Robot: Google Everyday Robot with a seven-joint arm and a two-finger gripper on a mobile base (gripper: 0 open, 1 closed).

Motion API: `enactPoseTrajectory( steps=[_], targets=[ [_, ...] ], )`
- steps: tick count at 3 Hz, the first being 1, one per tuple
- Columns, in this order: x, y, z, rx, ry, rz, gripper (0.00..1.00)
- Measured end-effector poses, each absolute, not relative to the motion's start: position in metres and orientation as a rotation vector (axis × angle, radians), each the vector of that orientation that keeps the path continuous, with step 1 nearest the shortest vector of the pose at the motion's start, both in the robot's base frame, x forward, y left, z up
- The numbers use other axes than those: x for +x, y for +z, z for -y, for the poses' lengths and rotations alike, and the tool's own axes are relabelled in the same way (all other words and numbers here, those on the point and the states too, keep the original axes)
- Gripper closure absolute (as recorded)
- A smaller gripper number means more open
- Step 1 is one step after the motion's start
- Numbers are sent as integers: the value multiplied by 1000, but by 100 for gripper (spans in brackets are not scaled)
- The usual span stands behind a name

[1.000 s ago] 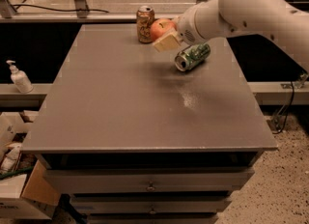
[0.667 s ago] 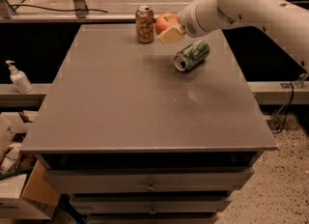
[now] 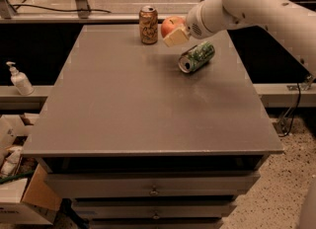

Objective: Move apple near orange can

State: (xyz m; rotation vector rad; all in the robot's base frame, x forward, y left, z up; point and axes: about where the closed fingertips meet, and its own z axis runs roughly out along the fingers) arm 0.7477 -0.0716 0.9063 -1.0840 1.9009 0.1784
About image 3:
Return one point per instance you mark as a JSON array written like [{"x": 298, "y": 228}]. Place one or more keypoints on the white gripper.
[{"x": 195, "y": 26}]

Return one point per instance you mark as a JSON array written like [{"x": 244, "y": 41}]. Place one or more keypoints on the red apple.
[{"x": 171, "y": 23}]

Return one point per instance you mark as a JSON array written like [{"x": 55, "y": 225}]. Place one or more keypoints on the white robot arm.
[{"x": 284, "y": 197}]

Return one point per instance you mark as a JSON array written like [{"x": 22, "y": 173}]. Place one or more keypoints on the green soda can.
[{"x": 196, "y": 57}]

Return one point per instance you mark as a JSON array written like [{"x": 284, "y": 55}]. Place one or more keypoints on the orange soda can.
[{"x": 148, "y": 24}]

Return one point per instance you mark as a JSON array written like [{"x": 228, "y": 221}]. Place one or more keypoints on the grey drawer cabinet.
[{"x": 135, "y": 143}]

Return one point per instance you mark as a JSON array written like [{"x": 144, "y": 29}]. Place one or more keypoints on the white pump bottle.
[{"x": 20, "y": 80}]

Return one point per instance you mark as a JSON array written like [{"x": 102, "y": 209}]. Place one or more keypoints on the cardboard box with clutter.
[{"x": 24, "y": 196}]

